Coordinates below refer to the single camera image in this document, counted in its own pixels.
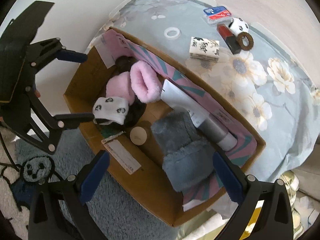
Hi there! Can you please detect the panda sock with black opening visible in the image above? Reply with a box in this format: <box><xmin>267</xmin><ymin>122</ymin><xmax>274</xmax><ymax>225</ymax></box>
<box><xmin>93</xmin><ymin>96</ymin><xmax>129</xmax><ymax>125</ymax></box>

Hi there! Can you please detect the grey blue fluffy sock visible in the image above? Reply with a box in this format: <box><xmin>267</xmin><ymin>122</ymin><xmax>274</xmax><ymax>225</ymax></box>
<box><xmin>151</xmin><ymin>111</ymin><xmax>215</xmax><ymax>192</ymax></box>

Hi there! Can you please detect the silver cosmetic tube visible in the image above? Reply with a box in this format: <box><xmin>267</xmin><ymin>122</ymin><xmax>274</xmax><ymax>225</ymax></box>
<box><xmin>161</xmin><ymin>80</ymin><xmax>238</xmax><ymax>151</ymax></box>

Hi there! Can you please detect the small pink fluffy sock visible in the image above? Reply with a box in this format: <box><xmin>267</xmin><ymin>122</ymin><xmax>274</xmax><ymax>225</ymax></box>
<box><xmin>106</xmin><ymin>72</ymin><xmax>135</xmax><ymax>105</ymax></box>

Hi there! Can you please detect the black bottle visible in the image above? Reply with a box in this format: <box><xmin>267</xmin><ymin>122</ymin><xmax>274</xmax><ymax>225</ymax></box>
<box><xmin>104</xmin><ymin>56</ymin><xmax>146</xmax><ymax>128</ymax></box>

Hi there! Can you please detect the beige cylinder jar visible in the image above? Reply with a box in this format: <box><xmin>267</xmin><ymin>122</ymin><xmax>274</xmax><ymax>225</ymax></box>
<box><xmin>130</xmin><ymin>126</ymin><xmax>150</xmax><ymax>146</ymax></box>

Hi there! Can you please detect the large pink fluffy sock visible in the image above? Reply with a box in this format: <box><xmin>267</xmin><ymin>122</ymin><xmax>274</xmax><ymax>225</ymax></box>
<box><xmin>130</xmin><ymin>61</ymin><xmax>162</xmax><ymax>103</ymax></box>

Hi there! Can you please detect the white tape ring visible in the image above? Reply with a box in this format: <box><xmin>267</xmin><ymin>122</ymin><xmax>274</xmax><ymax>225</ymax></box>
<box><xmin>163</xmin><ymin>27</ymin><xmax>181</xmax><ymax>40</ymax></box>

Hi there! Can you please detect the white box with calligraphy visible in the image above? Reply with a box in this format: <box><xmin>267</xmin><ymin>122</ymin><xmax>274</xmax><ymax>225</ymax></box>
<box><xmin>189</xmin><ymin>37</ymin><xmax>220</xmax><ymax>62</ymax></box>

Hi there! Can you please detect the red and black box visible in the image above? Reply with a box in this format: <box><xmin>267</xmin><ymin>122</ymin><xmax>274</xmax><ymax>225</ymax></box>
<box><xmin>217</xmin><ymin>24</ymin><xmax>241</xmax><ymax>54</ymax></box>

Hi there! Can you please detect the brown ring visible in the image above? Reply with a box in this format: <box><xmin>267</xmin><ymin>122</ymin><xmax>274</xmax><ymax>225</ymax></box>
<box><xmin>236</xmin><ymin>32</ymin><xmax>254</xmax><ymax>51</ymax></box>

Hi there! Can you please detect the red blue plastic packet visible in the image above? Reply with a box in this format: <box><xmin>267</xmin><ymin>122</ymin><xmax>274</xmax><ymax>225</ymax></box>
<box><xmin>203</xmin><ymin>6</ymin><xmax>232</xmax><ymax>23</ymax></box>

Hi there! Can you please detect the person's left hand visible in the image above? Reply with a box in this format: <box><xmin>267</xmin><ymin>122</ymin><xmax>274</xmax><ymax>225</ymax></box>
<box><xmin>33</xmin><ymin>84</ymin><xmax>41</xmax><ymax>98</ymax></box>

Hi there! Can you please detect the cardboard box with pink lining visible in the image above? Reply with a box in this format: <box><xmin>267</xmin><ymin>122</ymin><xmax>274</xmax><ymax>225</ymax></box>
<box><xmin>64</xmin><ymin>27</ymin><xmax>266</xmax><ymax>227</ymax></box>

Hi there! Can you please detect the floral light blue tablecloth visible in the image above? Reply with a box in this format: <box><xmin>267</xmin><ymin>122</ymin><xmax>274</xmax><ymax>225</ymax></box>
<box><xmin>90</xmin><ymin>0</ymin><xmax>319</xmax><ymax>181</ymax></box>

